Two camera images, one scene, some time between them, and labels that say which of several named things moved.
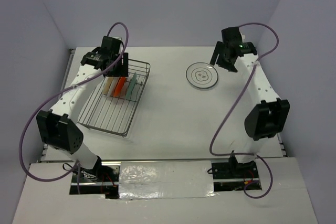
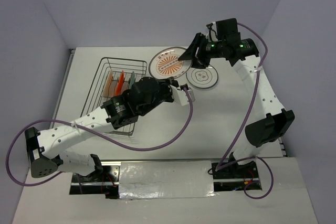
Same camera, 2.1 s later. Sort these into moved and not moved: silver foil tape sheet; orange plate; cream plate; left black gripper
Moved: left black gripper
Not moved: silver foil tape sheet; cream plate; orange plate
